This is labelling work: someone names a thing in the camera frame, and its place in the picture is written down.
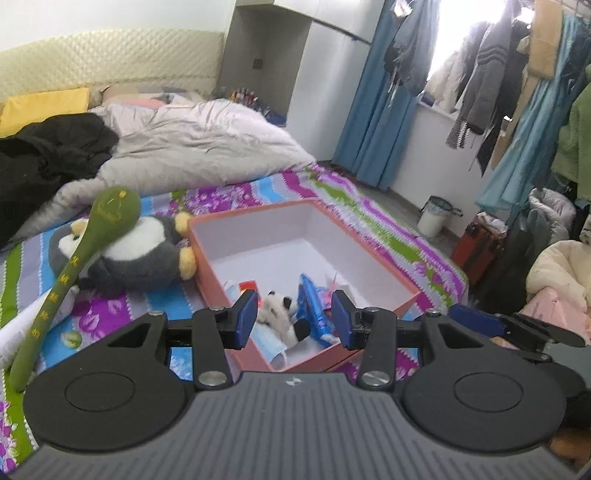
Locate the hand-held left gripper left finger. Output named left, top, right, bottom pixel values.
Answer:
left=106, top=289, right=259, bottom=389

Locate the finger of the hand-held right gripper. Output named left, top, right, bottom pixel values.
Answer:
left=448, top=304, right=589, bottom=363

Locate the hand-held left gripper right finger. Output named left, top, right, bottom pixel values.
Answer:
left=331, top=289, right=486, bottom=389

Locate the blue face mask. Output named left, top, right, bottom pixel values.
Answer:
left=249, top=323, right=301, bottom=370

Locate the small panda plush toy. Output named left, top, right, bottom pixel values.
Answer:
left=256, top=290, right=312, bottom=344

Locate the orange cardboard box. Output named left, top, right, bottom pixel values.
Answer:
left=187, top=199, right=422, bottom=374

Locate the dark cloth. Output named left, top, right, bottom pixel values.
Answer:
left=475, top=208, right=546, bottom=315

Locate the red suitcase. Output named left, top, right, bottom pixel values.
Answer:
left=450, top=220, right=506, bottom=280

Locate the pink garment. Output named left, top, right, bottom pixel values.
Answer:
left=522, top=286, right=591, bottom=344

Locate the floral striped bed sheet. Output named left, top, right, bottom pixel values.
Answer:
left=0, top=164, right=469, bottom=462

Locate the cream puffy jacket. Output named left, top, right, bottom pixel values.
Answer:
left=526, top=240, right=591, bottom=305

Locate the white trash bin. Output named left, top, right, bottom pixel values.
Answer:
left=417, top=196, right=464, bottom=239

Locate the grey penguin plush toy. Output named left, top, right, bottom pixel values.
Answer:
left=48, top=211, right=198, bottom=294

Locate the grey puffer jacket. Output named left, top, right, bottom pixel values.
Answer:
left=526, top=187, right=578, bottom=241

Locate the green plush massage stick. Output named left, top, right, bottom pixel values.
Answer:
left=9, top=185, right=142, bottom=392

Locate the grey duvet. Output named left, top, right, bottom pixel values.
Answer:
left=7, top=95, right=318, bottom=241

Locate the blue curtain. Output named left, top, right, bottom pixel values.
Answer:
left=332, top=0, right=437, bottom=192

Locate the row of small bottles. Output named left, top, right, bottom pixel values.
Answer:
left=229, top=87, right=271, bottom=112

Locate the white tube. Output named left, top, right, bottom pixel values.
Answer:
left=0, top=288, right=77, bottom=369

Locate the pink pillow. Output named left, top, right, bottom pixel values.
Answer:
left=99, top=84, right=174, bottom=110

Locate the row of hanging clothes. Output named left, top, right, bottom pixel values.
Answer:
left=383, top=0, right=591, bottom=217

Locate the black clothing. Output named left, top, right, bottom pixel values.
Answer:
left=0, top=112, right=122, bottom=250

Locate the white wardrobe cabinet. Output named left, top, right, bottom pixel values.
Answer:
left=217, top=0, right=386, bottom=127

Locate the bright window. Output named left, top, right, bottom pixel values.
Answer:
left=425, top=0, right=504, bottom=112

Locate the cream quilted headboard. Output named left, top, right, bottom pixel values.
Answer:
left=0, top=28, right=227, bottom=109

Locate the yellow pillow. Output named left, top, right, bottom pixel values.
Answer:
left=0, top=87, right=90, bottom=138

